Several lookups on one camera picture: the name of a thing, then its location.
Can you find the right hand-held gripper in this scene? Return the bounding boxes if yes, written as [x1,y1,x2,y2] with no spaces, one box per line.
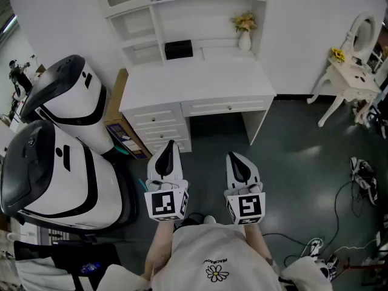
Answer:
[223,152,267,226]

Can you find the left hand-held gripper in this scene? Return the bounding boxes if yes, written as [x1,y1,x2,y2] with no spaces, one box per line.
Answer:
[144,139,190,223]

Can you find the person's left forearm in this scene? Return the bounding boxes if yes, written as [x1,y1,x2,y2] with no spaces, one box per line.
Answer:
[144,221,176,281]

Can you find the person's right forearm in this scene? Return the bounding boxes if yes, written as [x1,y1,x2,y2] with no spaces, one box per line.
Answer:
[243,222,279,267]

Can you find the white desk with hutch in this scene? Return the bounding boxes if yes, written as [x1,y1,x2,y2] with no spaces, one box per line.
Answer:
[90,0,277,154]

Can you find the white and black robot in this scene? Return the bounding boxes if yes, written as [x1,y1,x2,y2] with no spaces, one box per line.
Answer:
[19,54,115,156]
[0,119,124,230]

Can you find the person's white shirt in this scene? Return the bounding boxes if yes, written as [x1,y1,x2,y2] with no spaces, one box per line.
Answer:
[87,222,333,291]

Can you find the flat cardboard box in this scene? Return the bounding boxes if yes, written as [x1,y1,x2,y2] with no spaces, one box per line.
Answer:
[104,68,152,160]

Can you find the white power strip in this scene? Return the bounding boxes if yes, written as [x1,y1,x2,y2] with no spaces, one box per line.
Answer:
[299,237,324,258]

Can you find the black box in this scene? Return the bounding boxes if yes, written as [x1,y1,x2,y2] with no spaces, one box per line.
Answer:
[164,39,194,61]

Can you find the black and white tool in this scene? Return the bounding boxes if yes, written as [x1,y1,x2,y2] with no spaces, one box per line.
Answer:
[350,156,378,206]

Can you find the white vase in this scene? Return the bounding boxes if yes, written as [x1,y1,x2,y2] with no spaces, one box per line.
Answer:
[238,30,252,52]

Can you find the white dressing table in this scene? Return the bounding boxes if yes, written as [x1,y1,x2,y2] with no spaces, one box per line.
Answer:
[306,56,382,129]

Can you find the sunflower bunch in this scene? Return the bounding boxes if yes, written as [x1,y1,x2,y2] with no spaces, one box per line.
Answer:
[330,47,346,64]

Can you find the yellow orange flower bouquet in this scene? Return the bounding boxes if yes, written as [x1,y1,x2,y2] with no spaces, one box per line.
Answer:
[232,12,258,33]

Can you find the white cloth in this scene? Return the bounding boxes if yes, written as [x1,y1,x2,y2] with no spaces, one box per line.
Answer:
[15,256,69,291]

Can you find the white oval mirror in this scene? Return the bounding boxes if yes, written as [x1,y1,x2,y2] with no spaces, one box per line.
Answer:
[341,10,378,69]

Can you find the black floor cable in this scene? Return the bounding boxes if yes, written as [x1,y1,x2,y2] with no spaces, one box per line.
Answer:
[263,180,364,268]

